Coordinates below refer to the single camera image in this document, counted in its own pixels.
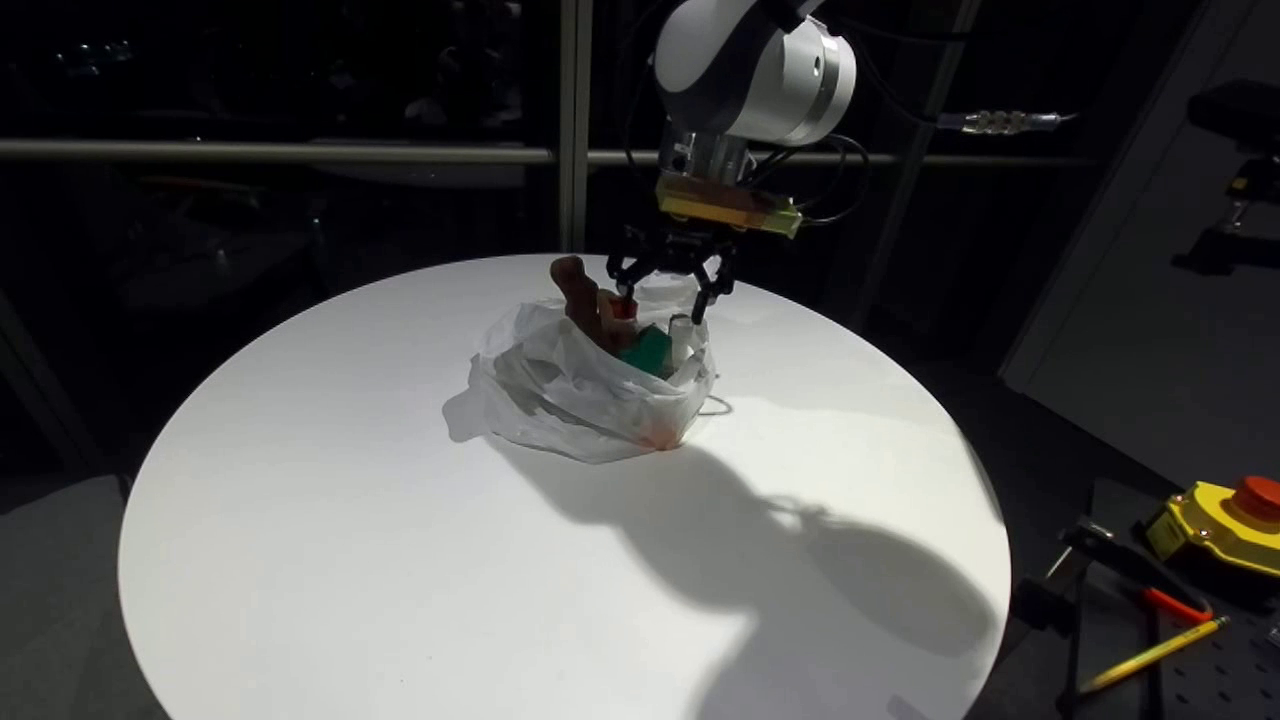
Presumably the grey vertical window post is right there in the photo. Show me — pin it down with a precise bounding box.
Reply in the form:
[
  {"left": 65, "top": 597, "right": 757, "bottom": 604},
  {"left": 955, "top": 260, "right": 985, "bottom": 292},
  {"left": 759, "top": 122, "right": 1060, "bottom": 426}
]
[{"left": 553, "top": 0, "right": 601, "bottom": 252}]

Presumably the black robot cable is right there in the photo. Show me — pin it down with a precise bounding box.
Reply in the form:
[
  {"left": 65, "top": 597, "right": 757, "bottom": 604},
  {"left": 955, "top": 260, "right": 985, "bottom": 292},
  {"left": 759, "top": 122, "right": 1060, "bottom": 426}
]
[{"left": 753, "top": 127, "right": 870, "bottom": 233}]

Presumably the yellow emergency stop button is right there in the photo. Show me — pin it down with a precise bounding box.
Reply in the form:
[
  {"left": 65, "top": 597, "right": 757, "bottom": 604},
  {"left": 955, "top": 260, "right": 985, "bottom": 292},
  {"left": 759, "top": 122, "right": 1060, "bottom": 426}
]
[{"left": 1138, "top": 472, "right": 1280, "bottom": 579}]

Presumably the brown plush moose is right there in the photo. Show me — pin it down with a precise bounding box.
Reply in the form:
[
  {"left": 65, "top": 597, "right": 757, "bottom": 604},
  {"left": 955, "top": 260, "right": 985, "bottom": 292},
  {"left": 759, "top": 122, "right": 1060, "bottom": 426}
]
[{"left": 546, "top": 252, "right": 642, "bottom": 359}]

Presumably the green bottle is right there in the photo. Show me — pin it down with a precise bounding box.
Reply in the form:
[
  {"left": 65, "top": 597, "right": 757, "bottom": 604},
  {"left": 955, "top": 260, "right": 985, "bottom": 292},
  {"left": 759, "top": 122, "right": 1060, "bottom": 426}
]
[{"left": 616, "top": 325, "right": 680, "bottom": 382}]

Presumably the translucent white plastic bag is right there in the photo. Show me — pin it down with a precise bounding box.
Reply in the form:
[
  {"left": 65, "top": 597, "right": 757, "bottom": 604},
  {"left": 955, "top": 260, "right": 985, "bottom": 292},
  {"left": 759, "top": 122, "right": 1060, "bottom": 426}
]
[{"left": 442, "top": 295, "right": 738, "bottom": 465}]

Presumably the silver corrugated cable hose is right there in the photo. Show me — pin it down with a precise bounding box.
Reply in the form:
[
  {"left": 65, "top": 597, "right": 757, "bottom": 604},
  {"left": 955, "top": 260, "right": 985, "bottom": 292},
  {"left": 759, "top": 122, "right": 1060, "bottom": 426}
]
[{"left": 933, "top": 109, "right": 1080, "bottom": 139}]

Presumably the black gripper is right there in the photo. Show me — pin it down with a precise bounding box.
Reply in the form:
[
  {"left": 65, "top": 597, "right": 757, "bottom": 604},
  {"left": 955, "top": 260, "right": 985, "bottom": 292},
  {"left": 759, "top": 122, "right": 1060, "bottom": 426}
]
[{"left": 602, "top": 224, "right": 744, "bottom": 334}]

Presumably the yellowish wrist camera box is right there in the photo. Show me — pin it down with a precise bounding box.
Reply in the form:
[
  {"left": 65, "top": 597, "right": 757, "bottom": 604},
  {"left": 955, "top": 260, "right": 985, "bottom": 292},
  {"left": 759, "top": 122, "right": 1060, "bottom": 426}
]
[{"left": 650, "top": 178, "right": 812, "bottom": 244}]

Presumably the grey partition panel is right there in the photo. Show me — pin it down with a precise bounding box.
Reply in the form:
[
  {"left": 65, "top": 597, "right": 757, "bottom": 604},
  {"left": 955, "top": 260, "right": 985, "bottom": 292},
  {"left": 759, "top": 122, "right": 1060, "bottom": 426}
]
[{"left": 995, "top": 0, "right": 1280, "bottom": 487}]

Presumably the yellow pencil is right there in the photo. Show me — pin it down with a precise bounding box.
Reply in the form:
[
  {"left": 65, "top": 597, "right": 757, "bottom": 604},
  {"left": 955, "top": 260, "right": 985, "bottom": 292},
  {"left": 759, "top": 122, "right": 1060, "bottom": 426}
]
[{"left": 1072, "top": 613, "right": 1230, "bottom": 699}]

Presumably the horizontal metal railing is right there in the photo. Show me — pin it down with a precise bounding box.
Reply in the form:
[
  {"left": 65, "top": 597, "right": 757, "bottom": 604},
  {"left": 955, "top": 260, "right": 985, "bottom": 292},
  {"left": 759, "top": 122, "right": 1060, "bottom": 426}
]
[{"left": 0, "top": 136, "right": 1091, "bottom": 174}]

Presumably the black clamp orange handle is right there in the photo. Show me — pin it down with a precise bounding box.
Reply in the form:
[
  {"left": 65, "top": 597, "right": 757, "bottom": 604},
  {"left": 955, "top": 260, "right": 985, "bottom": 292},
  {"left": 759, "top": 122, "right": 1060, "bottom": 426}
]
[{"left": 1060, "top": 522, "right": 1220, "bottom": 632}]

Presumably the black equipment mount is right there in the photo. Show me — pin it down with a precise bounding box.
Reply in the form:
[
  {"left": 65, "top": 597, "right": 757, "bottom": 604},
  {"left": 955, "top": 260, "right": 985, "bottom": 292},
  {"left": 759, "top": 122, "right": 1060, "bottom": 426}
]
[{"left": 1169, "top": 76, "right": 1280, "bottom": 279}]

